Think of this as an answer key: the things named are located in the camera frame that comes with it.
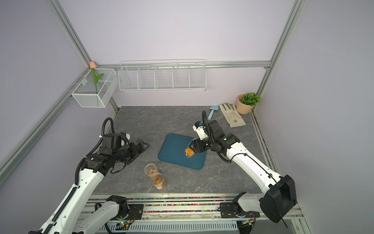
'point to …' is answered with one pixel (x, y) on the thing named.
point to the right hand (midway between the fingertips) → (194, 143)
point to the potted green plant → (246, 102)
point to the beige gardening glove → (230, 112)
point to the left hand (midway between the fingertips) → (144, 150)
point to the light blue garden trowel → (214, 107)
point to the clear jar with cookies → (189, 152)
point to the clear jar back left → (150, 169)
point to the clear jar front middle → (158, 180)
